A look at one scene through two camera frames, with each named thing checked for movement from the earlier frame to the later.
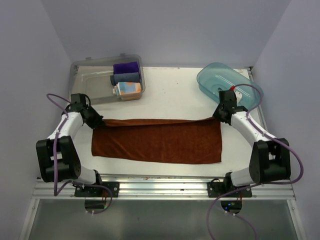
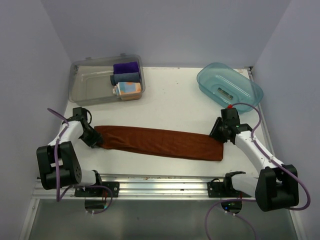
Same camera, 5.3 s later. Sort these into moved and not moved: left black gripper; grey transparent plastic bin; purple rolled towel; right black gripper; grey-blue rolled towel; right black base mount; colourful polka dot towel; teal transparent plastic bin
Moved: left black gripper; right black gripper
Not moved: grey transparent plastic bin; right black base mount; colourful polka dot towel; purple rolled towel; teal transparent plastic bin; grey-blue rolled towel
